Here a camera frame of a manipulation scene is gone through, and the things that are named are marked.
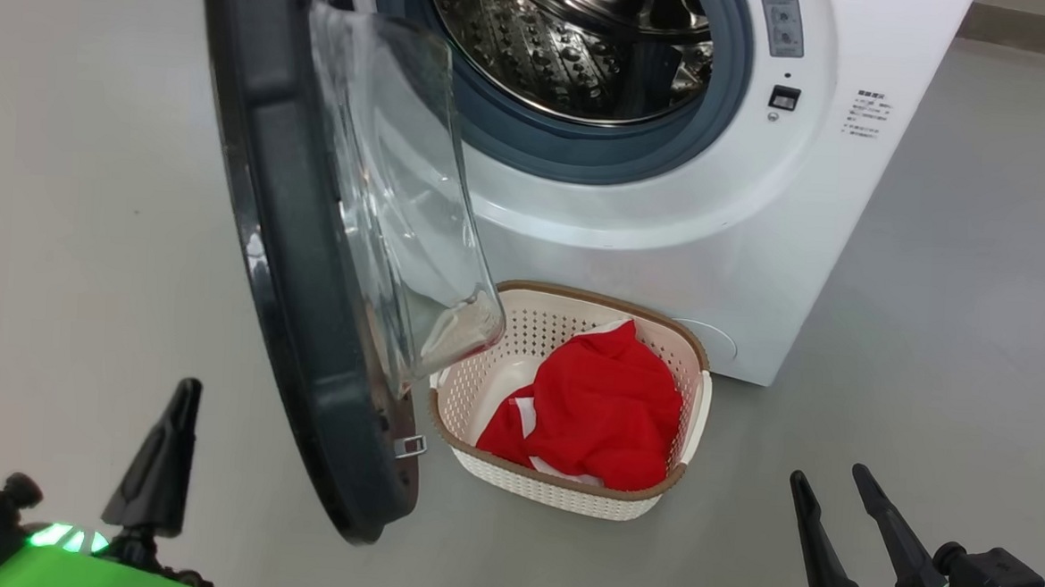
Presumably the washing machine glass door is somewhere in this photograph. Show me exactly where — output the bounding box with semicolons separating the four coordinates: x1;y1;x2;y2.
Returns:
171;0;525;552

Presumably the grey round plate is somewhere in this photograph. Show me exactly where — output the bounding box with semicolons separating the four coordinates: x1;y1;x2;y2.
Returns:
671;317;740;370

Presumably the grey baseboard strip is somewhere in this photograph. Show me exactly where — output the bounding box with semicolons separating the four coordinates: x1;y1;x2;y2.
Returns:
956;0;1045;63

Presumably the steel washing machine drum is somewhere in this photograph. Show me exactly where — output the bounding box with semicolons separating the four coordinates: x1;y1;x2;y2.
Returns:
417;0;717;132

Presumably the cream perforated basket brown rim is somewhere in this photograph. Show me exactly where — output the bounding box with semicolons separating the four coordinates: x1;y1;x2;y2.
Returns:
422;276;718;526

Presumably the red white-trimmed garment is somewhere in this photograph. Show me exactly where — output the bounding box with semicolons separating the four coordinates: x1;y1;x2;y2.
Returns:
474;312;688;495

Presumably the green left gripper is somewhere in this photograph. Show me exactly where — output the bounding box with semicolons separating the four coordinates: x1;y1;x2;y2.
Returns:
0;368;225;587

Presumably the white front-load washing machine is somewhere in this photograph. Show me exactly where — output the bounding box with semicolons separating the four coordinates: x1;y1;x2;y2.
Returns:
322;0;977;398

